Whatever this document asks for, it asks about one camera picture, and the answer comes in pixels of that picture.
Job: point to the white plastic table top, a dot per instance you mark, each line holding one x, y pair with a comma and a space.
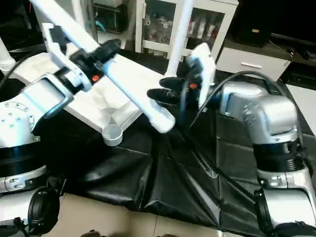
103, 98

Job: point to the black table mat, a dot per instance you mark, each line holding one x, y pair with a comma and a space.
163, 182

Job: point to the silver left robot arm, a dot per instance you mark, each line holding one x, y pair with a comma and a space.
29, 113

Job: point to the blue plastic stool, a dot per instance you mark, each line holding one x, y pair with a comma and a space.
100, 24

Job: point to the white glass door cabinet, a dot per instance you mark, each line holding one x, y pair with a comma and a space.
153, 24

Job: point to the white drawer unit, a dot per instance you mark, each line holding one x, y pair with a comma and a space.
252, 64

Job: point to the black box device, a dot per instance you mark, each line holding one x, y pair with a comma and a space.
253, 29

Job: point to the black low media cabinet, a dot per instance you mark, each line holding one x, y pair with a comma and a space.
296, 59

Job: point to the grey metal frame post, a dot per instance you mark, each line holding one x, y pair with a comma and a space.
94, 19

